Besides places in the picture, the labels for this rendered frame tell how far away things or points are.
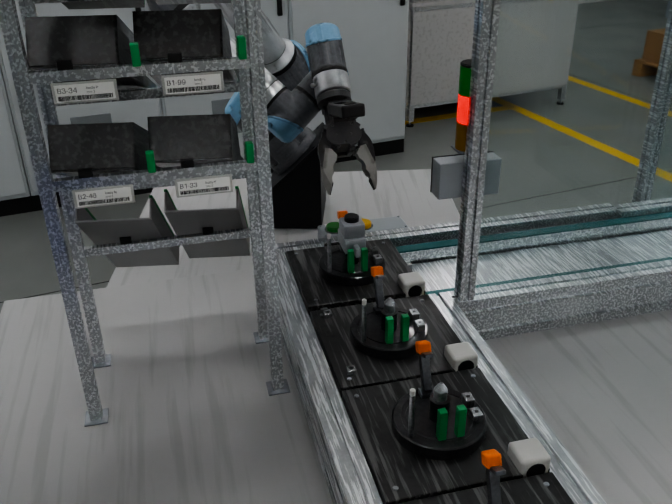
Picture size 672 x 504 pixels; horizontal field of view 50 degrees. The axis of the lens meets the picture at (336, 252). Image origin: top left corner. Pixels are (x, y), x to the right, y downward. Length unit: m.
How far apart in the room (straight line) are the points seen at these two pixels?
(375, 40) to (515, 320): 3.35
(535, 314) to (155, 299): 0.83
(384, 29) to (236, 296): 3.25
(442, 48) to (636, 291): 4.05
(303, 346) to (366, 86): 3.54
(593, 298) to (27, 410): 1.12
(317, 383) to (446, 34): 4.47
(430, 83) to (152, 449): 4.53
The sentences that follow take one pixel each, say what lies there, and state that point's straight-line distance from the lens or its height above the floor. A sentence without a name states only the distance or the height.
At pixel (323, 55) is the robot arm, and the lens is 1.50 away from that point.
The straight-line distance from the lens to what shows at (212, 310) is 1.60.
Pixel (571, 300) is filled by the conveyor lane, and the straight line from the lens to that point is 1.55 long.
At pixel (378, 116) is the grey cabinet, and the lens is 4.80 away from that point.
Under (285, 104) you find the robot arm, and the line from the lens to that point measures 1.57.
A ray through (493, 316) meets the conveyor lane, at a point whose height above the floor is 0.91.
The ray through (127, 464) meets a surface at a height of 0.86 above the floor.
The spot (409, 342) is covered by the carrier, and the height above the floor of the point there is 0.99.
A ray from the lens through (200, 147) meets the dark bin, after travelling 1.17.
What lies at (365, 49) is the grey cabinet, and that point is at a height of 0.73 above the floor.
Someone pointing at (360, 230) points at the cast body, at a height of 1.07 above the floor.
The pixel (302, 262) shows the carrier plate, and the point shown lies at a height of 0.97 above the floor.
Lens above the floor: 1.71
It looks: 28 degrees down
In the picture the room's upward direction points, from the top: 1 degrees counter-clockwise
